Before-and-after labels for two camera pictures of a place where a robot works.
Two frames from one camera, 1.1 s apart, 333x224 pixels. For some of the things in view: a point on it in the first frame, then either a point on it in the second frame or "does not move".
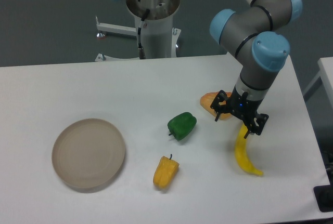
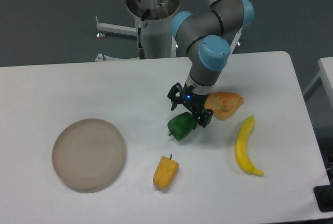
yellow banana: x=241 y=153 does not move
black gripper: x=243 y=107 to x=193 y=102
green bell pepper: x=180 y=126 does not move
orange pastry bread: x=207 y=99 does not move
